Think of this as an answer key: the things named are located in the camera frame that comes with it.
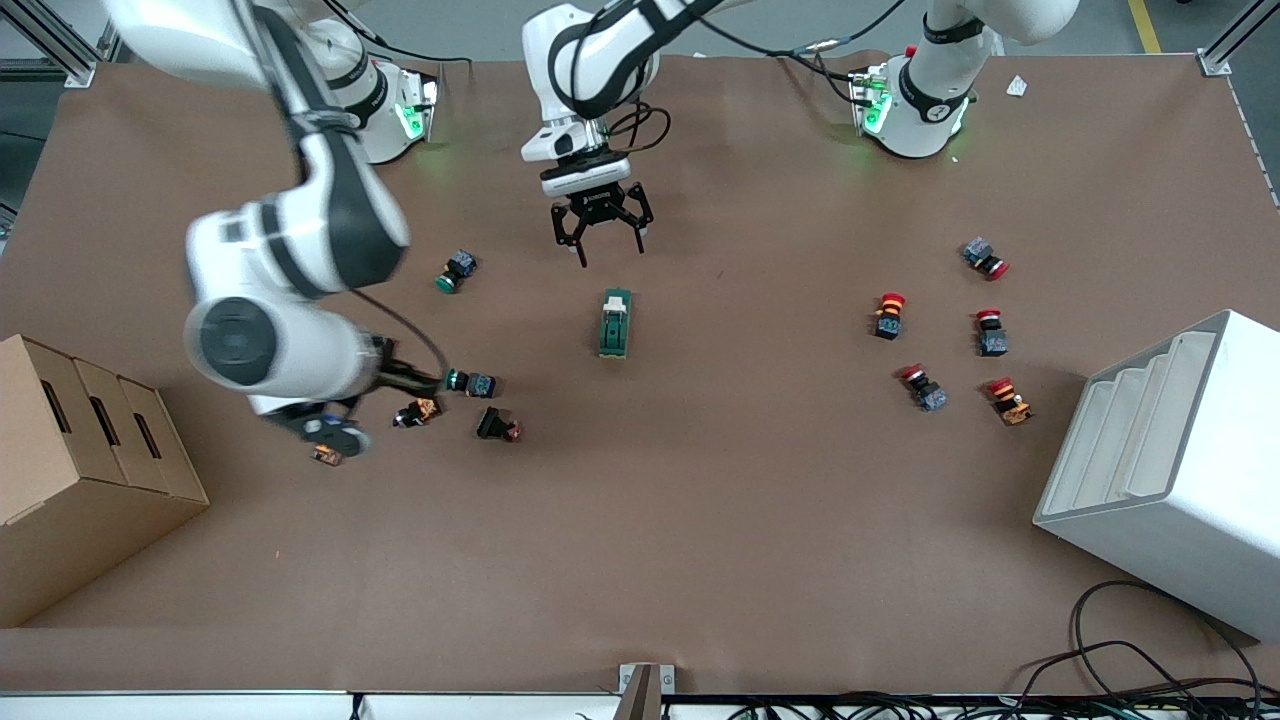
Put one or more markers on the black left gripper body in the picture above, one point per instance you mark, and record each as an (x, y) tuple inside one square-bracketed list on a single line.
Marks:
[(601, 203)]

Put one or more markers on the green load switch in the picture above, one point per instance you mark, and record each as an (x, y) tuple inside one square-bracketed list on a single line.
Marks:
[(615, 325)]

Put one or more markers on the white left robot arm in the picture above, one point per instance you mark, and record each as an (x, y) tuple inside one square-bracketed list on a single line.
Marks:
[(545, 60)]

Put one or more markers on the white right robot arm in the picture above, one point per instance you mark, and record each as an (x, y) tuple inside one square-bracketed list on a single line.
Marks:
[(300, 350)]

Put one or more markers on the green mushroom push button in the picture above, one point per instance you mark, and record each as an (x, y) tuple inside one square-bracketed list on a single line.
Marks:
[(458, 268), (480, 384)]

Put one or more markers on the black square button red contacts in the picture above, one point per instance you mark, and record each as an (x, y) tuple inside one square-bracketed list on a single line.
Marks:
[(492, 424)]

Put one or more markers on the brown cardboard box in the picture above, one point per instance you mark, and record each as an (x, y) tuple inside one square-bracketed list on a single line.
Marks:
[(90, 520)]

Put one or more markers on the brown paper table cover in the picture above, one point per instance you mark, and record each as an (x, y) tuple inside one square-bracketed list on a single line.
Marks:
[(700, 500)]

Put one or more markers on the red emergency stop button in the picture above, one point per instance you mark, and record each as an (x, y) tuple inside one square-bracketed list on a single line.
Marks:
[(925, 390), (980, 253), (992, 340)]

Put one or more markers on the white paper scrap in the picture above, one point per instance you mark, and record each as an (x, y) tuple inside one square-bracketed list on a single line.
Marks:
[(1016, 86)]

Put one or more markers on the red button with orange base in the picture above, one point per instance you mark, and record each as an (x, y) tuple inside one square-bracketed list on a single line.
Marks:
[(1010, 402)]

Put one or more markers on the white stepped rack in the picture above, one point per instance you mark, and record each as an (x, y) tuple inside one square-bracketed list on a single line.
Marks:
[(1180, 520)]

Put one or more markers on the black switch with orange block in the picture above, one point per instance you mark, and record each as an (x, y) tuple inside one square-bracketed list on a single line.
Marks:
[(326, 458)]

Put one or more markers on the black selector switch orange base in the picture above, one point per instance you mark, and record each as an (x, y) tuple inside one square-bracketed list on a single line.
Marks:
[(420, 410)]

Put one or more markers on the aluminium frame profile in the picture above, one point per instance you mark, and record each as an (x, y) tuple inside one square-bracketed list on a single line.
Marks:
[(1215, 63), (78, 72)]

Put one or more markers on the metal bracket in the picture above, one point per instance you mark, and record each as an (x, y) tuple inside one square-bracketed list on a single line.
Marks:
[(645, 685)]

